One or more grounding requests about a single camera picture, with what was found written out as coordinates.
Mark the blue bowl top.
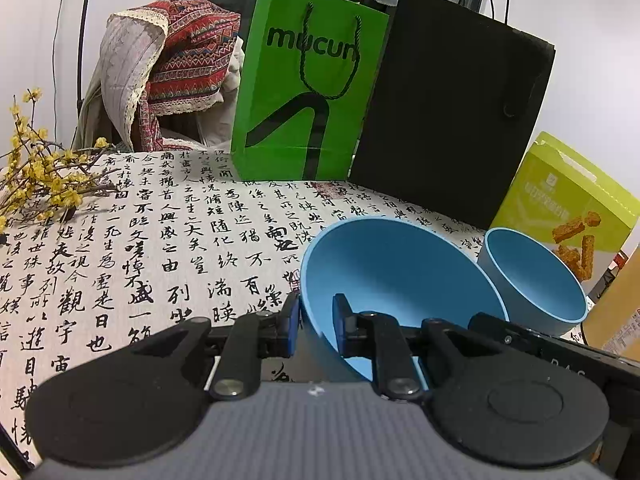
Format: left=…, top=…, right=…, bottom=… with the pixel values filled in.
left=299, top=217, right=509, bottom=382

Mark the blue bowl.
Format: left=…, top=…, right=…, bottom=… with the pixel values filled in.
left=299, top=217, right=509, bottom=382
left=477, top=228, right=588, bottom=336

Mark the blue bowl back right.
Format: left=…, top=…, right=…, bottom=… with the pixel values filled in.
left=477, top=228, right=588, bottom=336

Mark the yellow thermos jug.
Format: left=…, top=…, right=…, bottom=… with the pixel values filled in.
left=582, top=248, right=640, bottom=361

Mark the yellow-green snack box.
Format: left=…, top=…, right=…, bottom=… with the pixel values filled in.
left=491, top=132, right=639, bottom=292

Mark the black paper bag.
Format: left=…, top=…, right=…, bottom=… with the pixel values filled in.
left=349, top=0, right=555, bottom=230

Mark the yellow flower branch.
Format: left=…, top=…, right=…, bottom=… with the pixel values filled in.
left=1, top=87, right=119, bottom=235

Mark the green mucun paper bag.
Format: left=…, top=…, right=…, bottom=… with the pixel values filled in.
left=231, top=0, right=388, bottom=181

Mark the patterned red blanket pile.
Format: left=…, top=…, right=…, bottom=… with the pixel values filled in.
left=72, top=0, right=244, bottom=152

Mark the studio lamp on stand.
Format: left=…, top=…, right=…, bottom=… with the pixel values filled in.
left=51, top=0, right=90, bottom=139

